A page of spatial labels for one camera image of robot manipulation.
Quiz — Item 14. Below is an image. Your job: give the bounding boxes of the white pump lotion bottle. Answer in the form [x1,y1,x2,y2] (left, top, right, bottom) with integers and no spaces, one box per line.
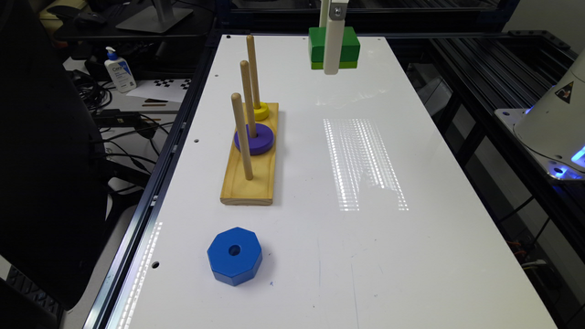
[104,47,137,93]

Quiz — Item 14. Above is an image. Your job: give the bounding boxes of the blue octagonal block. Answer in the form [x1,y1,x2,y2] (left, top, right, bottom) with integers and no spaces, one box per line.
[207,227,262,286]

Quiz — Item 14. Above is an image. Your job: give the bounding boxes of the green square block with hole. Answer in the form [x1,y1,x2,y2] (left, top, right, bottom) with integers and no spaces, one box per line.
[308,27,361,69]

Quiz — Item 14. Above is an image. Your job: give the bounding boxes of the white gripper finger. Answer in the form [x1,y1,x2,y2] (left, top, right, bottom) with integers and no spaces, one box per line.
[319,0,329,27]
[324,0,349,75]

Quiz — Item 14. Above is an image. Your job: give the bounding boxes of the checkerboard calibration sheet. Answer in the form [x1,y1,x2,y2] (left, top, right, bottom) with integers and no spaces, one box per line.
[127,79,191,102]

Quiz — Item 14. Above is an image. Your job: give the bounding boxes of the black cable bundle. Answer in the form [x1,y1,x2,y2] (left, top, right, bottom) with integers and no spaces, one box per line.
[70,70,113,115]

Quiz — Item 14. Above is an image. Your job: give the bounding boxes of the monitor stand base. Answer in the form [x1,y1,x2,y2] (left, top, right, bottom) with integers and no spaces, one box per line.
[116,0,193,34]

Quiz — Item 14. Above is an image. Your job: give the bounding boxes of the rear wooden peg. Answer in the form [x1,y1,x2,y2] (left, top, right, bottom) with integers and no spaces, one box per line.
[246,35,261,110]

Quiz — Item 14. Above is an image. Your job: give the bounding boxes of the yellow ring disc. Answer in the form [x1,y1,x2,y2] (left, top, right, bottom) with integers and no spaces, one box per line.
[253,102,270,122]

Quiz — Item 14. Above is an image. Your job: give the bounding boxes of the black computer mouse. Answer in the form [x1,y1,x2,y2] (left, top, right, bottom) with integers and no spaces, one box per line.
[73,12,107,28]

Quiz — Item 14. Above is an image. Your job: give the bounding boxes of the front wooden peg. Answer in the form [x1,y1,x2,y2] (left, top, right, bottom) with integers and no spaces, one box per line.
[230,92,253,180]

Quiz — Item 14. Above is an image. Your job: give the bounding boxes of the purple ring disc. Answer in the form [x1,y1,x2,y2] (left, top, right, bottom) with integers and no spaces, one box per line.
[246,123,275,155]

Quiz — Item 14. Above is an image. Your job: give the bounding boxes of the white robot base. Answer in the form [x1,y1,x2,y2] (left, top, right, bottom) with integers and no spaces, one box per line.
[495,54,584,181]

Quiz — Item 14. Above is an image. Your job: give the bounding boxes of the wooden peg base board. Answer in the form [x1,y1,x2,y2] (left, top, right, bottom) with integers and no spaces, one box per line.
[220,103,279,206]

